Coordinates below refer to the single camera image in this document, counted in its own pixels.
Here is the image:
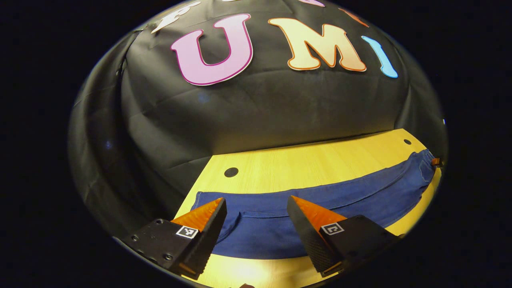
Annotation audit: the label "black backdrop cloth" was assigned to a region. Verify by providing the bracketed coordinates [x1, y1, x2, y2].
[68, 0, 448, 236]

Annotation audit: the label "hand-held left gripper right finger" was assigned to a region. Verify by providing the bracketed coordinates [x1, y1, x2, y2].
[286, 195, 401, 278]

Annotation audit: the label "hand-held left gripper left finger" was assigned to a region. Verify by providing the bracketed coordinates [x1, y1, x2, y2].
[122, 197, 227, 280]

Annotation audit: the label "blue denim jeans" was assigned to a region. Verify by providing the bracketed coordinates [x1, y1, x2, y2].
[191, 149, 437, 260]

